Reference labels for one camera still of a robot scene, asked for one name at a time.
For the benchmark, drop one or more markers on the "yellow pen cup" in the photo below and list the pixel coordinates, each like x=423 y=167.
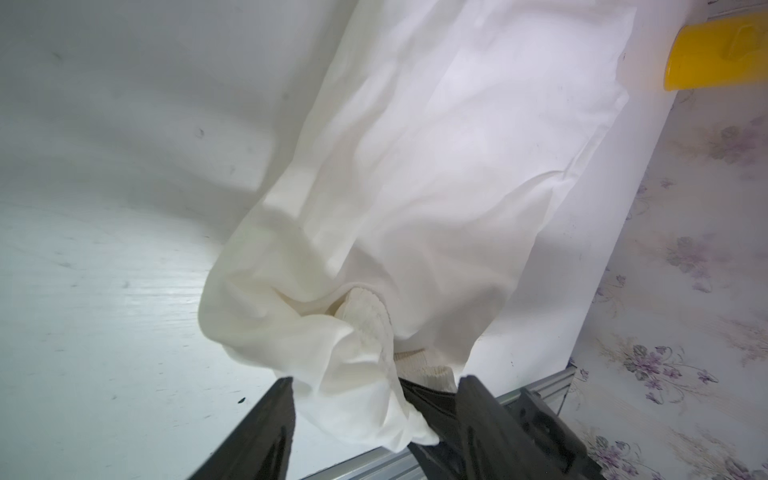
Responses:
x=722 y=52

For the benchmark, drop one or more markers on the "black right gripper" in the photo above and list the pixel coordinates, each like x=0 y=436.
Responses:
x=564 y=453

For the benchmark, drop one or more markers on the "white cloth garment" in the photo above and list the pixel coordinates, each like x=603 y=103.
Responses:
x=443 y=139

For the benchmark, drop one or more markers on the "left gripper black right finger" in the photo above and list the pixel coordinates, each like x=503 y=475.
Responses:
x=494 y=445

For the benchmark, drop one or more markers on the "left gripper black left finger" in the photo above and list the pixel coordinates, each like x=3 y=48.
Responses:
x=260 y=446

